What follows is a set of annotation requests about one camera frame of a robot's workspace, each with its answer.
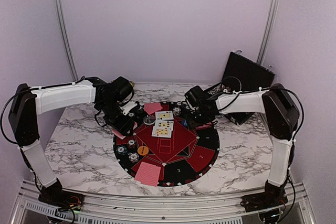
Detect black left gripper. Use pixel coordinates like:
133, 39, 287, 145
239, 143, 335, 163
98, 100, 134, 136

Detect red playing card deck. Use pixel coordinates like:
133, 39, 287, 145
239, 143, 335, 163
112, 129, 126, 140

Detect white blue chip pile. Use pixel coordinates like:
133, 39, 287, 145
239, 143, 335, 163
172, 106, 182, 116
128, 153, 139, 163

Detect small orange black chip pile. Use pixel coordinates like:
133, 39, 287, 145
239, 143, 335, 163
128, 139, 136, 148

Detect clear round dealer button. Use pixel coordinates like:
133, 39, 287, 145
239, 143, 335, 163
143, 115, 156, 125

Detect dealt red card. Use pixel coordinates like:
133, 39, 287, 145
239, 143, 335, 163
150, 166, 161, 187
144, 102, 162, 115
135, 162, 154, 183

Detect orange round blind button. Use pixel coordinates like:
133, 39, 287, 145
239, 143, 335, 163
137, 145, 149, 156

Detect face up ace card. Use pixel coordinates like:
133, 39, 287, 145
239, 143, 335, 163
155, 111, 174, 120

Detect face up seven diamonds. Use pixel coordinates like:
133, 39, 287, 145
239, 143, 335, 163
152, 127, 172, 138

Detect face up clubs card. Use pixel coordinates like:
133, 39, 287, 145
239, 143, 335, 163
155, 120, 174, 130

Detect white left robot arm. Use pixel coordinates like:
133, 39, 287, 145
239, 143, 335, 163
2, 77, 139, 206

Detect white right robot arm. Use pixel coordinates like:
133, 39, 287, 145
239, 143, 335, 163
185, 83, 304, 187

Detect round red black poker mat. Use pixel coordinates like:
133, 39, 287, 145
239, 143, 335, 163
113, 102, 220, 187

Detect black poker chip case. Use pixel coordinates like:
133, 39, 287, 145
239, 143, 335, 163
209, 51, 276, 126

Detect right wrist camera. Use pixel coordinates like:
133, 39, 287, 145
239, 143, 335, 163
185, 86, 204, 109

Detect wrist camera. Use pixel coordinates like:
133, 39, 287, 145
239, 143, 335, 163
185, 86, 204, 109
121, 101, 143, 115

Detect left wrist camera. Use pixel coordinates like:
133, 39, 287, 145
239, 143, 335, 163
121, 101, 143, 115

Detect aluminium front rail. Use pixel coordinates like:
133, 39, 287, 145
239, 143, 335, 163
9, 180, 316, 223

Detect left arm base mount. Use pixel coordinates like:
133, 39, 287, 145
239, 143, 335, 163
38, 180, 84, 211

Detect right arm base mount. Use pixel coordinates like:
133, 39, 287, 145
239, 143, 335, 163
240, 179, 288, 212

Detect right aluminium wall post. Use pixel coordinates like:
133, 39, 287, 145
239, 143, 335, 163
257, 0, 280, 65

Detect aluminium wall post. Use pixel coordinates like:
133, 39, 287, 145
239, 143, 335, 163
257, 0, 280, 65
54, 0, 79, 81

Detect left aluminium wall post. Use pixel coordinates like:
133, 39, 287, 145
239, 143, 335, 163
54, 0, 79, 81

